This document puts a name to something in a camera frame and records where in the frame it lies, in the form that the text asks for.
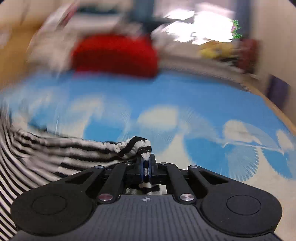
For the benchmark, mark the purple box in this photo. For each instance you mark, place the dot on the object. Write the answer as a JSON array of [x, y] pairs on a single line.
[[278, 92]]

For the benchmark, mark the cream folded quilt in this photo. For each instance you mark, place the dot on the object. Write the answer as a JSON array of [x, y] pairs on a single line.
[[52, 45]]

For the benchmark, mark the blue white patterned bedspread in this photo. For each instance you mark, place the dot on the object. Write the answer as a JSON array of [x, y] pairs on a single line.
[[188, 119]]

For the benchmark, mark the yellow plush toys pile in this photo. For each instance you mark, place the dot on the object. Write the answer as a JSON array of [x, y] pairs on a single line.
[[216, 50]]

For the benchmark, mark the dark red cushion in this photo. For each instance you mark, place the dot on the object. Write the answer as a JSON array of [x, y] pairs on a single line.
[[248, 55]]

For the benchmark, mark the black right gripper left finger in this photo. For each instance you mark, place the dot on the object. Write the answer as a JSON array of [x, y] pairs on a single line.
[[107, 184]]

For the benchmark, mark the black white striped sweater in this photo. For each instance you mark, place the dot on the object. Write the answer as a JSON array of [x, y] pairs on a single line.
[[33, 174]]

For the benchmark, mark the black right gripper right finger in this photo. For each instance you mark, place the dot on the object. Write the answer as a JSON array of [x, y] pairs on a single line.
[[190, 186]]

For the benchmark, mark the red folded blanket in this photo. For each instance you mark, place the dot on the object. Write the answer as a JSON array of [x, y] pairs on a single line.
[[117, 54]]

